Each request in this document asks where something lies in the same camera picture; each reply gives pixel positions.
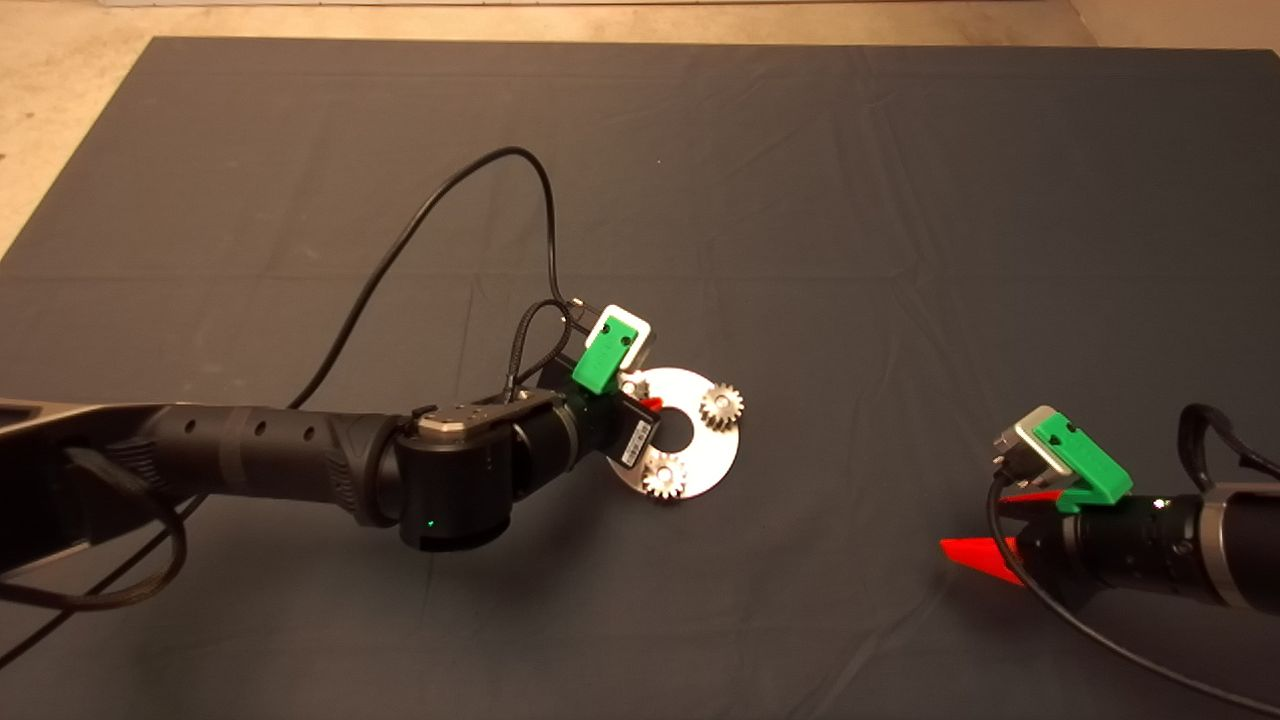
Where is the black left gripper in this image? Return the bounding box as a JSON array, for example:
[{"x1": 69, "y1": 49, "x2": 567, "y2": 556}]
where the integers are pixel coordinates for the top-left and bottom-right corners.
[{"x1": 520, "y1": 355, "x2": 663, "y2": 476}]

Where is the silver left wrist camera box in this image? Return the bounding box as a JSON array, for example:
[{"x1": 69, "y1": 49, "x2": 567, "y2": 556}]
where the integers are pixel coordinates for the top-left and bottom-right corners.
[{"x1": 588, "y1": 304, "x2": 657, "y2": 371}]

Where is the thin black left camera cable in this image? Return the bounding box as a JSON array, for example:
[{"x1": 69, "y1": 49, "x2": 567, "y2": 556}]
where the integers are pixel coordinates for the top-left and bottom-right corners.
[{"x1": 288, "y1": 147, "x2": 606, "y2": 411}]

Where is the black braided sleeve cable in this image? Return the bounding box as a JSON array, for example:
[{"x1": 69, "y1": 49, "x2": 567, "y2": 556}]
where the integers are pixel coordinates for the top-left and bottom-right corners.
[{"x1": 0, "y1": 448, "x2": 189, "y2": 669}]

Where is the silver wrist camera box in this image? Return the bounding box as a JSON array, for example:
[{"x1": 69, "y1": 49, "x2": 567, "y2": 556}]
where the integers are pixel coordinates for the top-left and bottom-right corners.
[
  {"x1": 993, "y1": 406, "x2": 1076, "y2": 491},
  {"x1": 588, "y1": 304, "x2": 657, "y2": 371}
]

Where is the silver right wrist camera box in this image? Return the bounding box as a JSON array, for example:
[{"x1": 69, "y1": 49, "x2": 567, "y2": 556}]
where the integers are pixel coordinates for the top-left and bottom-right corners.
[{"x1": 993, "y1": 406, "x2": 1076, "y2": 491}]

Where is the black braided cable loop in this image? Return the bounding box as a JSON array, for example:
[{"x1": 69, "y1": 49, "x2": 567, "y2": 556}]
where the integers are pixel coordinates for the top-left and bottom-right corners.
[
  {"x1": 505, "y1": 298, "x2": 576, "y2": 401},
  {"x1": 1180, "y1": 404, "x2": 1280, "y2": 491}
]

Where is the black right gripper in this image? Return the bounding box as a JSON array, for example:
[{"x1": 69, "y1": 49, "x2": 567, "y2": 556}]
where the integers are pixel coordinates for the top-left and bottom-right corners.
[{"x1": 940, "y1": 490, "x2": 1206, "y2": 601}]

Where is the green right camera mount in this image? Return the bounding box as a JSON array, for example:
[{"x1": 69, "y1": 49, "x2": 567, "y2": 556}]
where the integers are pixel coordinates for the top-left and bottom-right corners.
[{"x1": 1035, "y1": 415, "x2": 1136, "y2": 515}]

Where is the dark grey table cloth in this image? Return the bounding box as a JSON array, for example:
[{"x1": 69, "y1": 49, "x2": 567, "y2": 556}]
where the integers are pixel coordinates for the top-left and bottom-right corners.
[{"x1": 0, "y1": 38, "x2": 1280, "y2": 720}]

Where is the green left camera mount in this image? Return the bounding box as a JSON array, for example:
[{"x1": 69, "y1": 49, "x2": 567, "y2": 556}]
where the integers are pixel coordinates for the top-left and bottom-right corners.
[{"x1": 571, "y1": 312, "x2": 643, "y2": 393}]

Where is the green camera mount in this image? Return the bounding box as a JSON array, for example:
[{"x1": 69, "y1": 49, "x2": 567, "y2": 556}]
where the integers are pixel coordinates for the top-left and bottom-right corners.
[
  {"x1": 571, "y1": 312, "x2": 643, "y2": 393},
  {"x1": 1035, "y1": 415, "x2": 1136, "y2": 515}
]

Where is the round metal carrier plate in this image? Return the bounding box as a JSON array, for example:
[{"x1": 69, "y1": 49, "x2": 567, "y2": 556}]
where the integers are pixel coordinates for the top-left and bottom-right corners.
[{"x1": 603, "y1": 368, "x2": 741, "y2": 498}]

